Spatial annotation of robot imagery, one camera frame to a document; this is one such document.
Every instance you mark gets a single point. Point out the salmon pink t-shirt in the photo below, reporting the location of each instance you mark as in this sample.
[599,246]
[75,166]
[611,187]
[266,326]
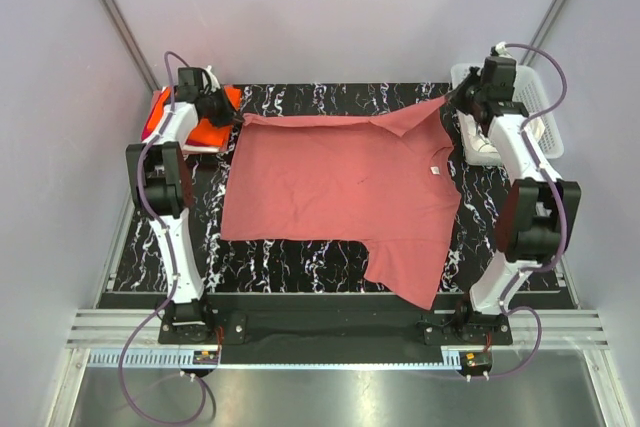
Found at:
[381,180]

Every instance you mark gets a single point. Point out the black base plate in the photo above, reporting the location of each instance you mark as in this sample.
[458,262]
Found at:
[406,345]

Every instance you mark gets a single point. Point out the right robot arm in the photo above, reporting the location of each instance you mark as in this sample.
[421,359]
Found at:
[534,226]

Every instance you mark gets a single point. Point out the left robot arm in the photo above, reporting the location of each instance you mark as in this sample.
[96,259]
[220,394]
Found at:
[161,187]

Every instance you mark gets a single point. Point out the white slotted cable duct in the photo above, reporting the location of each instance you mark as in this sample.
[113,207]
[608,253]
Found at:
[238,359]

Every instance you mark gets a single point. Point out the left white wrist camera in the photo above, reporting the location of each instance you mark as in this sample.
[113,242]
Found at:
[211,82]

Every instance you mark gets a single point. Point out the orange folded t-shirt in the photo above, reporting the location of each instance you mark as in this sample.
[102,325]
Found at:
[178,126]

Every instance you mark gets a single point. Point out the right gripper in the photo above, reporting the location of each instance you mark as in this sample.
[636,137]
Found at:
[456,97]

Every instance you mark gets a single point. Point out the white printed t-shirt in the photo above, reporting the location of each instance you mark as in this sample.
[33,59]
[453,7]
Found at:
[480,143]

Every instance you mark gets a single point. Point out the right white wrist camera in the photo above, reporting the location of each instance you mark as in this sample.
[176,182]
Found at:
[501,50]

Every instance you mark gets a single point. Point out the crimson folded t-shirt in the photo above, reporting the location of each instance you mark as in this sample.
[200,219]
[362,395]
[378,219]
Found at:
[150,124]

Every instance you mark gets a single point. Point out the aluminium frame rail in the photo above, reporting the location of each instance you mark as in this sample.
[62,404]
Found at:
[547,329]

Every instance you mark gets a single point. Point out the light pink folded t-shirt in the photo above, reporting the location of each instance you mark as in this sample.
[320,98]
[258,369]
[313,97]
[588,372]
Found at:
[204,139]

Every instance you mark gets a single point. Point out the black marble pattern mat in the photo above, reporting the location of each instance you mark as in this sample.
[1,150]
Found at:
[279,266]

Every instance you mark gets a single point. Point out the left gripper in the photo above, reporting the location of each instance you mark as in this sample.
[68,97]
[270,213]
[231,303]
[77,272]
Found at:
[227,116]

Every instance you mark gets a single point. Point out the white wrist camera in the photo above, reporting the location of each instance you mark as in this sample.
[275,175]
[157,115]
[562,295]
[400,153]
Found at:
[211,82]
[501,50]

